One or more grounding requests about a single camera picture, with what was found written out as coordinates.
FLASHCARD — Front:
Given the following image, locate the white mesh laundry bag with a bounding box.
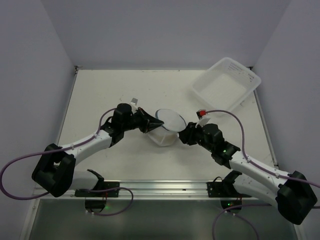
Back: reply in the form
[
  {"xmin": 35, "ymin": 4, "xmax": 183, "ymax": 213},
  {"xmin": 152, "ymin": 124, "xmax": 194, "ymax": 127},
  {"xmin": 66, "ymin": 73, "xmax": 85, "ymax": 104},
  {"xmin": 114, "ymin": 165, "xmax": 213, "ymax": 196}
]
[{"xmin": 147, "ymin": 108, "xmax": 187, "ymax": 147}]

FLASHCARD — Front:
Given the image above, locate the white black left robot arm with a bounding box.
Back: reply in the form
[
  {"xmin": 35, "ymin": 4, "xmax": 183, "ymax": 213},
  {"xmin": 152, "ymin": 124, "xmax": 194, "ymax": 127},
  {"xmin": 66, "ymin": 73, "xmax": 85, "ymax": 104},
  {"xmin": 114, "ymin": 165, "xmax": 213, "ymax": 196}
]
[{"xmin": 31, "ymin": 103, "xmax": 163, "ymax": 198}]

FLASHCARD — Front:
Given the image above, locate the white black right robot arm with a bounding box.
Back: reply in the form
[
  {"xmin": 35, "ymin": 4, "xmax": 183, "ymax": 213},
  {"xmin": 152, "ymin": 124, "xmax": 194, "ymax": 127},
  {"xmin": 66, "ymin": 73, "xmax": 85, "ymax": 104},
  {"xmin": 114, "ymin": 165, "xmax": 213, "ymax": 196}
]
[{"xmin": 178, "ymin": 122, "xmax": 318, "ymax": 225}]

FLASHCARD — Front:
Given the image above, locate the white plastic basket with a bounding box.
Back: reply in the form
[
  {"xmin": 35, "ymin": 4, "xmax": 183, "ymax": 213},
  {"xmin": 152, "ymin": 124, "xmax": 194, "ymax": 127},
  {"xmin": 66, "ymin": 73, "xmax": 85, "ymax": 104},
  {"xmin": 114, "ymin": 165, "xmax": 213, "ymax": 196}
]
[{"xmin": 190, "ymin": 57, "xmax": 262, "ymax": 112}]

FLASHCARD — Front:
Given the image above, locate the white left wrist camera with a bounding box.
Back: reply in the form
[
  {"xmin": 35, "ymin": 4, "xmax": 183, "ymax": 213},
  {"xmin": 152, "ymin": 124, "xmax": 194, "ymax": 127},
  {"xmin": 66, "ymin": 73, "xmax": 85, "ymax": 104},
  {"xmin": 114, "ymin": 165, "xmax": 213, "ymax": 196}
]
[{"xmin": 129, "ymin": 98, "xmax": 138, "ymax": 112}]

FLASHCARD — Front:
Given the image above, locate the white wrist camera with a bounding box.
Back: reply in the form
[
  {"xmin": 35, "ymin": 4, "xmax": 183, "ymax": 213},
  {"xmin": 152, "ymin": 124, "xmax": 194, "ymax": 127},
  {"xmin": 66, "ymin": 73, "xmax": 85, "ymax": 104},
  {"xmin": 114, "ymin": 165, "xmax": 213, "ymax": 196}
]
[
  {"xmin": 195, "ymin": 109, "xmax": 211, "ymax": 127},
  {"xmin": 129, "ymin": 98, "xmax": 138, "ymax": 112}
]

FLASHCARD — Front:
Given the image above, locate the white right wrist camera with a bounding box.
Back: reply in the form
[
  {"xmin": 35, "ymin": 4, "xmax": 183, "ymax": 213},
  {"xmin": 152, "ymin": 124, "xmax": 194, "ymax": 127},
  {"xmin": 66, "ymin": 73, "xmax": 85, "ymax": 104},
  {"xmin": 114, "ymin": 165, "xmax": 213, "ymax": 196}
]
[{"xmin": 195, "ymin": 109, "xmax": 211, "ymax": 127}]

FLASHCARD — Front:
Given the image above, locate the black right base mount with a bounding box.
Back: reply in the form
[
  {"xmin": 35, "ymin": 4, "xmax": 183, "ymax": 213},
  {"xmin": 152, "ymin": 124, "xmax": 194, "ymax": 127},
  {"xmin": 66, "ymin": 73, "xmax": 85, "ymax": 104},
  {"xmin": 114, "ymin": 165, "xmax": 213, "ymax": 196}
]
[{"xmin": 206, "ymin": 170, "xmax": 251, "ymax": 213}]

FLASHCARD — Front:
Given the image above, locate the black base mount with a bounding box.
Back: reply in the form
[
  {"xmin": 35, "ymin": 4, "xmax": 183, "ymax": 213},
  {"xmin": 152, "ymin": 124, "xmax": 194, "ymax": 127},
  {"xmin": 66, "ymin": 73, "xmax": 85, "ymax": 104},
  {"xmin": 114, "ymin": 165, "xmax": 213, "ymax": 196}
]
[
  {"xmin": 206, "ymin": 170, "xmax": 251, "ymax": 213},
  {"xmin": 69, "ymin": 169, "xmax": 120, "ymax": 213}
]

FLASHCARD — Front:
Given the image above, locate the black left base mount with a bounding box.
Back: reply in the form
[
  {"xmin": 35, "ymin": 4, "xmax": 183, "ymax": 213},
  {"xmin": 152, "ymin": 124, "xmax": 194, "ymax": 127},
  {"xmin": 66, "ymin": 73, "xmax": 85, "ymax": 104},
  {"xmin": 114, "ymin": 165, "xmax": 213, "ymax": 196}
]
[{"xmin": 69, "ymin": 169, "xmax": 120, "ymax": 213}]

